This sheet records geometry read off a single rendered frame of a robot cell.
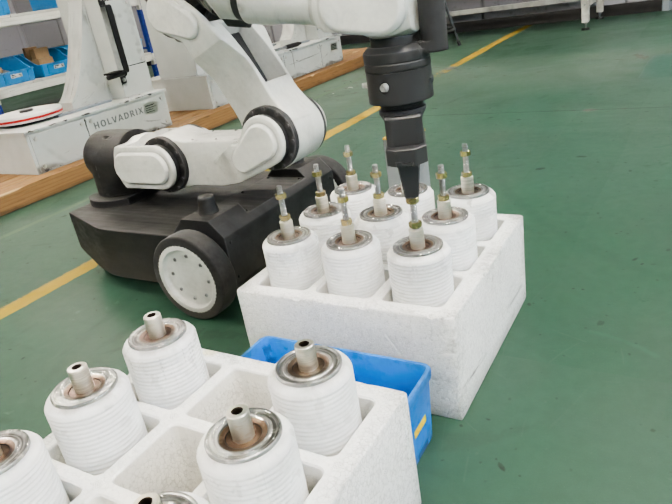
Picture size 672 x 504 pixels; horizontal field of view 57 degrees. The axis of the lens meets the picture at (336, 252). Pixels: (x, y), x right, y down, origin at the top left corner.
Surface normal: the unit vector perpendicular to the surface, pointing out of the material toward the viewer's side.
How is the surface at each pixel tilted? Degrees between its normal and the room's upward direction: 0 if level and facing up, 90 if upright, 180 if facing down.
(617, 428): 0
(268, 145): 90
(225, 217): 45
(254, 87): 90
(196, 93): 90
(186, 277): 90
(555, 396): 0
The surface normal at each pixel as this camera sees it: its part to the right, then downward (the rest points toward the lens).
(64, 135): 0.85, 0.08
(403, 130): -0.10, 0.42
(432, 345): -0.48, 0.42
